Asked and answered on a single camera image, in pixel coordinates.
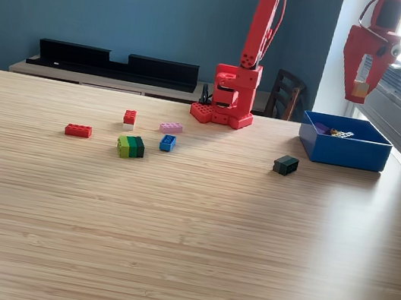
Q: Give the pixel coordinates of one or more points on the white yellow red brick tower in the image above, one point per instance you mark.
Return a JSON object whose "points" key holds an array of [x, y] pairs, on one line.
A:
{"points": [[359, 90]]}

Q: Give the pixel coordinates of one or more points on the small yellow toy digger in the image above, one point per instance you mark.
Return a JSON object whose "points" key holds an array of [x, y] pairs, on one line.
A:
{"points": [[341, 134]]}

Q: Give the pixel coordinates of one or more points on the purple and pink brick stack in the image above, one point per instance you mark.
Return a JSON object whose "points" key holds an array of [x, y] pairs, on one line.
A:
{"points": [[321, 129]]}

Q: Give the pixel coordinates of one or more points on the green brick stack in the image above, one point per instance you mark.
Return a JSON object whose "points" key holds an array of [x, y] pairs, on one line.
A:
{"points": [[129, 147]]}

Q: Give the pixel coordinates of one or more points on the blue plastic bin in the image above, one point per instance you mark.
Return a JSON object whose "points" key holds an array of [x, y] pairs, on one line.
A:
{"points": [[350, 154]]}

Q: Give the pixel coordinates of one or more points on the dark wooden chair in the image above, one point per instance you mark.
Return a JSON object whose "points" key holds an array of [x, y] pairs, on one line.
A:
{"points": [[284, 95]]}

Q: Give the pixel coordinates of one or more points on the dark green brick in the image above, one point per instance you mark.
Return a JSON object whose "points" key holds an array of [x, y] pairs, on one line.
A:
{"points": [[285, 166]]}

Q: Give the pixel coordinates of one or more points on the small blue brick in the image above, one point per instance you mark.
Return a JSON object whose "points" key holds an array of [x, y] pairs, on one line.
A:
{"points": [[167, 143]]}

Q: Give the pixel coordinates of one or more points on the red and white brick stack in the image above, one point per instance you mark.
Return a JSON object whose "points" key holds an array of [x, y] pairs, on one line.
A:
{"points": [[129, 118]]}

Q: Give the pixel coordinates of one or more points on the black shelf unit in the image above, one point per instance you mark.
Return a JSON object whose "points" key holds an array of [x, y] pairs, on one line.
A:
{"points": [[84, 61]]}

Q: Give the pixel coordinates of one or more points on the pale wooden sideboard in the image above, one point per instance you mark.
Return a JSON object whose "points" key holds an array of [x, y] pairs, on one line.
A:
{"points": [[81, 79]]}

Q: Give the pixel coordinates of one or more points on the grey wall heater unit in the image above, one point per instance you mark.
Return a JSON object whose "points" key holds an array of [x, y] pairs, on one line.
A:
{"points": [[397, 102]]}

